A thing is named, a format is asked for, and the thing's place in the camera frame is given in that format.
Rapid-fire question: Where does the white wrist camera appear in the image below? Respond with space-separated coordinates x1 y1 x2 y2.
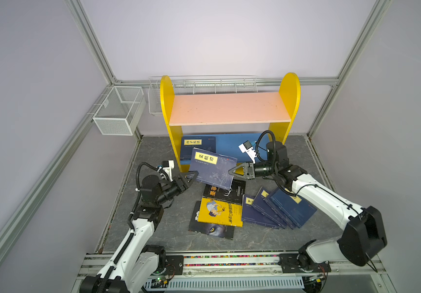
160 160 174 181
238 140 258 164

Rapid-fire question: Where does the white mesh basket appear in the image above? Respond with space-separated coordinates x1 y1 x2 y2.
93 86 146 136

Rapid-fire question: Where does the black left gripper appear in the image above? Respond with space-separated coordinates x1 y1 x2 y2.
155 171 198 206

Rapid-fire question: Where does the black wolf cover book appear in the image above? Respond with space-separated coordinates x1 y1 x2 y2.
188 201 235 240

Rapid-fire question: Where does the white wire rack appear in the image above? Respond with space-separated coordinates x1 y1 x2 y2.
148 75 258 116

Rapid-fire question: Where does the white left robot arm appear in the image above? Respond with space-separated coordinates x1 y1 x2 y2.
79 162 199 293

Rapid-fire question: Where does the blue book Sunzi label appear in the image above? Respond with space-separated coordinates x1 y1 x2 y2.
180 136 216 161

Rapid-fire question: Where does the yellow wooden bookshelf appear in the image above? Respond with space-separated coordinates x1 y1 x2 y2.
160 73 301 172

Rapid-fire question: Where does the black book orange title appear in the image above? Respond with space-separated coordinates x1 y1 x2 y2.
203 179 246 205

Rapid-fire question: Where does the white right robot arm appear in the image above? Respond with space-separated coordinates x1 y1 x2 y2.
229 130 388 272

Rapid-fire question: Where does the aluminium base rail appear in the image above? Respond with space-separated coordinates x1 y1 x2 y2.
70 248 391 293

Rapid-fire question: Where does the blue book leftmost of fan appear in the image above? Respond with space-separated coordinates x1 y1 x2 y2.
242 195 281 229

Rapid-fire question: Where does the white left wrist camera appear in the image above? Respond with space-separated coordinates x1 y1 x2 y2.
160 160 174 181

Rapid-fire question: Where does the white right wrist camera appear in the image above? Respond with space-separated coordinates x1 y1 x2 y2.
238 140 258 164

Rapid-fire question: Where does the yellow cartoon cover book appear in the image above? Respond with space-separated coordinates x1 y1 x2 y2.
196 197 243 227

